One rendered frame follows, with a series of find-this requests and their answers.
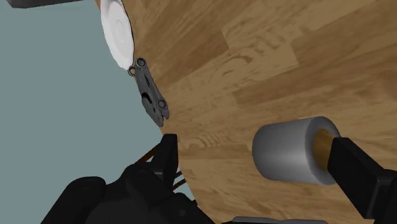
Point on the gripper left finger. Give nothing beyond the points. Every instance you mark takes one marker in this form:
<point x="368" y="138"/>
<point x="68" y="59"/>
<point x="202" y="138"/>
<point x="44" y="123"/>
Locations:
<point x="139" y="192"/>

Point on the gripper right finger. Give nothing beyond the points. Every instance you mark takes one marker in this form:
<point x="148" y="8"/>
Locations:
<point x="356" y="176"/>

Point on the white toilet paper roll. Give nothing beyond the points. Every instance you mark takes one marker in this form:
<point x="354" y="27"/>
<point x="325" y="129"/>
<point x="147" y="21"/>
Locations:
<point x="282" y="152"/>

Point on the grey folding multi-tool pliers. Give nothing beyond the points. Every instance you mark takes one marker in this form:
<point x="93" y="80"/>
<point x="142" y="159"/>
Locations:
<point x="149" y="90"/>

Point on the round wooden table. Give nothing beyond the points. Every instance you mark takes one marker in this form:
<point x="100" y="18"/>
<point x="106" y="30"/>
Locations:
<point x="263" y="68"/>

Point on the white round plate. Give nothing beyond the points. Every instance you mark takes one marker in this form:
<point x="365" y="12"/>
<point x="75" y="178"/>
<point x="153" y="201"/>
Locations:
<point x="118" y="31"/>

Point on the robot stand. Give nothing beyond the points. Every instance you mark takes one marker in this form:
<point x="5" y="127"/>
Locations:
<point x="37" y="2"/>

